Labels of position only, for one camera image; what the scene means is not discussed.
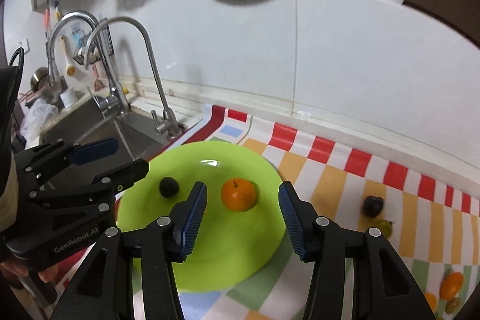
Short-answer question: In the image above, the small black round fruit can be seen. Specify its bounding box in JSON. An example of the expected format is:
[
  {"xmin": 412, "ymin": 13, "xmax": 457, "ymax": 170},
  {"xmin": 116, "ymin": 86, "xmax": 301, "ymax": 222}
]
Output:
[{"xmin": 158, "ymin": 176, "xmax": 179, "ymax": 198}]

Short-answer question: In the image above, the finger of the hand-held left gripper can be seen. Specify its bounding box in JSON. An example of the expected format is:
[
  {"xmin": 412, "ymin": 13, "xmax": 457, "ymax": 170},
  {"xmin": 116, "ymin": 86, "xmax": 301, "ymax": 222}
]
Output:
[
  {"xmin": 28, "ymin": 159, "xmax": 150, "ymax": 214},
  {"xmin": 15, "ymin": 139, "xmax": 119, "ymax": 189}
]

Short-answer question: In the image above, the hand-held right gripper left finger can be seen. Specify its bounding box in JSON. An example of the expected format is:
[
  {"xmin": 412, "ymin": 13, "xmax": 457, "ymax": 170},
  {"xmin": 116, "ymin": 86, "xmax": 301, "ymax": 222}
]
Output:
[{"xmin": 49, "ymin": 181, "xmax": 209, "ymax": 320}]

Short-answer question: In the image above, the green tomato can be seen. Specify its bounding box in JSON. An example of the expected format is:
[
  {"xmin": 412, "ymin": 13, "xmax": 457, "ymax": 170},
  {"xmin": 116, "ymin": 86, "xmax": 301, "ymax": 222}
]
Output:
[{"xmin": 375, "ymin": 218, "xmax": 395, "ymax": 239}]

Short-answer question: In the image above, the small orange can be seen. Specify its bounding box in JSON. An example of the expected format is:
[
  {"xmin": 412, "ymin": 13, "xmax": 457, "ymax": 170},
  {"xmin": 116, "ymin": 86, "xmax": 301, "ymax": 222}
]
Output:
[{"xmin": 439, "ymin": 272, "xmax": 465, "ymax": 300}]

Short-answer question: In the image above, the clear plastic bag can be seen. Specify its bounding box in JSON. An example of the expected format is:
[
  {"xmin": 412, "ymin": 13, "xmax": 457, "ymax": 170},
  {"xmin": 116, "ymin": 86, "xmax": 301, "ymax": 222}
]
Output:
[{"xmin": 20, "ymin": 99, "xmax": 59, "ymax": 141}]

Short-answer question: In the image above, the black wire rack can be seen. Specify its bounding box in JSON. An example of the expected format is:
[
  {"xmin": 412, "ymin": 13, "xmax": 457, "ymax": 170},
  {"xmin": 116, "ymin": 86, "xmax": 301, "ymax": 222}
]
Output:
[{"xmin": 73, "ymin": 25, "xmax": 115, "ymax": 66}]

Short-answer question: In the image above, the checkered tablecloth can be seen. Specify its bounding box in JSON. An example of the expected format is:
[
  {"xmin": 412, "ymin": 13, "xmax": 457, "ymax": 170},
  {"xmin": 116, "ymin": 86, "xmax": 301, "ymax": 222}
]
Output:
[{"xmin": 56, "ymin": 104, "xmax": 480, "ymax": 320}]

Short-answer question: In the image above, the green plate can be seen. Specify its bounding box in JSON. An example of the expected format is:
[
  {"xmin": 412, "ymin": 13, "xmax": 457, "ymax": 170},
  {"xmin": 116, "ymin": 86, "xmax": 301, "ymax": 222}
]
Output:
[{"xmin": 115, "ymin": 141, "xmax": 284, "ymax": 292}]

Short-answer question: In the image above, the steel sink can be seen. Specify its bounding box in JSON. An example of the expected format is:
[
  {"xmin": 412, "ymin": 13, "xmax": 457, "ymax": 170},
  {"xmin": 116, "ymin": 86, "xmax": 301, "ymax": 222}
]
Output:
[{"xmin": 39, "ymin": 95, "xmax": 203, "ymax": 171}]

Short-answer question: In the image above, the dark purple plum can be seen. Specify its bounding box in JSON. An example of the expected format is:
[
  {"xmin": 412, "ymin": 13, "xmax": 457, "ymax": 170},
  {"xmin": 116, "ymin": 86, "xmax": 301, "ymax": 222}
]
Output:
[{"xmin": 361, "ymin": 195, "xmax": 385, "ymax": 219}]

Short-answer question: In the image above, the person's left hand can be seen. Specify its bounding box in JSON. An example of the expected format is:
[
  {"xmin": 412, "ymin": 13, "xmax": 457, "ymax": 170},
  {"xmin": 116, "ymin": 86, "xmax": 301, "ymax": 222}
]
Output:
[{"xmin": 0, "ymin": 259, "xmax": 59, "ymax": 287}]

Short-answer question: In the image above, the orange mandarin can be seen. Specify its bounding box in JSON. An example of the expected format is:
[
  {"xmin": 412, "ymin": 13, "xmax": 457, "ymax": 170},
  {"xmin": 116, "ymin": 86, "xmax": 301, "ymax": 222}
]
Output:
[{"xmin": 220, "ymin": 178, "xmax": 257, "ymax": 213}]

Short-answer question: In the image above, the white yellow dish brush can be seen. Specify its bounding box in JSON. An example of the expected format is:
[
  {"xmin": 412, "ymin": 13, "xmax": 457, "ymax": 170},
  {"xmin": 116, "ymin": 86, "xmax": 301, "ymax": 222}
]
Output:
[{"xmin": 60, "ymin": 35, "xmax": 77, "ymax": 77}]

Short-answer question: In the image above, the black cable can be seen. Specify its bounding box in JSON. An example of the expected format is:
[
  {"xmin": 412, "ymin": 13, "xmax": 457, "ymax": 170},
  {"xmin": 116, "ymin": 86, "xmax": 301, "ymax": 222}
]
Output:
[{"xmin": 7, "ymin": 47, "xmax": 25, "ymax": 71}]

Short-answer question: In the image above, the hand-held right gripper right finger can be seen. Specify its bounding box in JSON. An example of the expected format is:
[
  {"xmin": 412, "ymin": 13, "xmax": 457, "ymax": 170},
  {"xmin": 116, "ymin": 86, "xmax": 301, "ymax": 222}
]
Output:
[{"xmin": 278, "ymin": 181, "xmax": 437, "ymax": 320}]

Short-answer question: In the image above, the brass pot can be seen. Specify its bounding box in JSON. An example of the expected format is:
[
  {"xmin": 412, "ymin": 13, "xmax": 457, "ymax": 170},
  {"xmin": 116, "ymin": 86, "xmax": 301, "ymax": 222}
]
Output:
[{"xmin": 31, "ymin": 67, "xmax": 49, "ymax": 86}]

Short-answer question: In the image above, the steel gooseneck faucet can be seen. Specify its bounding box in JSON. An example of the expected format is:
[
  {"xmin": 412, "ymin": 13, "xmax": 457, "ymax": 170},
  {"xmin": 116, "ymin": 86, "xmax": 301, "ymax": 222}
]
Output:
[{"xmin": 86, "ymin": 16, "xmax": 184, "ymax": 141}]

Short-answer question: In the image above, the steel pull-down faucet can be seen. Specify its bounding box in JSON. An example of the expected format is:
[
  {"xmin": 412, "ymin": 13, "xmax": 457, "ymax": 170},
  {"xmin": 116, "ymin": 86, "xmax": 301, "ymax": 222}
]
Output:
[{"xmin": 46, "ymin": 10, "xmax": 130, "ymax": 116}]

